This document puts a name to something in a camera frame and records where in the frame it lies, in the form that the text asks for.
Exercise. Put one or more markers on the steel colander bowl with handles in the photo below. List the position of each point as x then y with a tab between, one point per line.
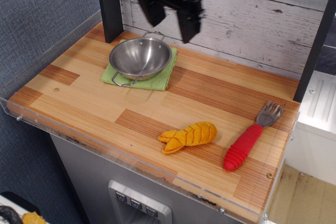
142	58

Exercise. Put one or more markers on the green towel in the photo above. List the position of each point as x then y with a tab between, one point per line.
158	83

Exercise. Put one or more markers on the orange plush fish toy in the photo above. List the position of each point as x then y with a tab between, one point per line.
199	133

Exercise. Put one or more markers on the clear acrylic table guard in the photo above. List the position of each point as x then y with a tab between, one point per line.
69	100

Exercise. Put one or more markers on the grey toy fridge cabinet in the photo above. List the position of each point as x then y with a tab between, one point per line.
90	174

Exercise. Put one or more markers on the water dispenser button panel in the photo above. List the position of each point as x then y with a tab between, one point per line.
131	206

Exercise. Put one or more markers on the yellow object at corner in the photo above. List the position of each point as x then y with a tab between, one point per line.
33	218

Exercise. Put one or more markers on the black left post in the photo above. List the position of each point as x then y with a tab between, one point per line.
111	19

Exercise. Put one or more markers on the black post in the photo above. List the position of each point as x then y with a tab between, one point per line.
111	19
316	48

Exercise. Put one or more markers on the fork with red handle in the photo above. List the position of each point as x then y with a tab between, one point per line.
239	151

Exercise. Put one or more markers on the black right post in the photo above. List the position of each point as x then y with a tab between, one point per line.
316	48

